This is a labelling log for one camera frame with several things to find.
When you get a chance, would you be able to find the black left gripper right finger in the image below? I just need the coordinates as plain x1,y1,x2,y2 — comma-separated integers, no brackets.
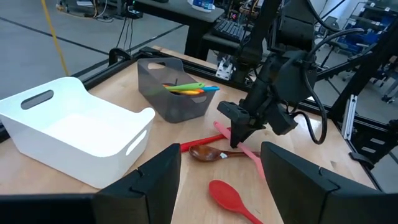
260,141,398,224

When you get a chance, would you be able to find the grey translucent plastic bin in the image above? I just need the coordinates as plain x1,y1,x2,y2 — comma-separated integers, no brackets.
137,57,217,124

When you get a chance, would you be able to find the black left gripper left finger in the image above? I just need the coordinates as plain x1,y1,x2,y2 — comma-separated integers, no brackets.
93,142,182,224

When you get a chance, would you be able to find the grey computer desk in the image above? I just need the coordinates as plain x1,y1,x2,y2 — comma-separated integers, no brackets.
133,0,259,62

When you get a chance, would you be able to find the blue white wipes canister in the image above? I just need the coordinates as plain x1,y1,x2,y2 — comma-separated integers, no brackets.
187,0,216,13

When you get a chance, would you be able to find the brown wooden spoon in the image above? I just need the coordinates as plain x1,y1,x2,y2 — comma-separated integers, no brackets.
188,144,261,162

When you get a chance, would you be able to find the white metal bracket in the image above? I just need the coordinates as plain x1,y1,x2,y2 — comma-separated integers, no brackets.
215,55,236,81

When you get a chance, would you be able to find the red silicone spoon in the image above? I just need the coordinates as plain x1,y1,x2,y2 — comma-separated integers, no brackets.
208,179,265,224

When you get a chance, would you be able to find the thin black cable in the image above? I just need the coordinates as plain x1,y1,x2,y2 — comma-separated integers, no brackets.
115,17,128,49
126,17,134,52

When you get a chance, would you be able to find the red utensil handle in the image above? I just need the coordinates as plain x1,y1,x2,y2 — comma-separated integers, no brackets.
180,126,231,153

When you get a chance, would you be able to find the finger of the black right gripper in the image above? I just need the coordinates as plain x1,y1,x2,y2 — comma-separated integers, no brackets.
216,101,249,147
231,124,267,147

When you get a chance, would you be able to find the silver aluminium bar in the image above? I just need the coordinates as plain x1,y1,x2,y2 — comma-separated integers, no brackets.
341,94,359,141

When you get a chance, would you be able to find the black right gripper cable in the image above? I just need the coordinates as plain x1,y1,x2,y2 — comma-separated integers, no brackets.
292,27,366,146

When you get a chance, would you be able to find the pink silicone spatula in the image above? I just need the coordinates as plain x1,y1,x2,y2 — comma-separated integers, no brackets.
213,121,267,181

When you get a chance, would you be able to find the black backlit keyboard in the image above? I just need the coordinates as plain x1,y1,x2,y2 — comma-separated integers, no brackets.
211,19,249,43

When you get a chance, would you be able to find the yellow silicone spatula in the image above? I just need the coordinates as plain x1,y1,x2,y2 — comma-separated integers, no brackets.
169,89,201,96

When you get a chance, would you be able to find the large white plastic bin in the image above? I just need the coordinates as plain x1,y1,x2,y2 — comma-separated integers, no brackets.
0,77,156,190

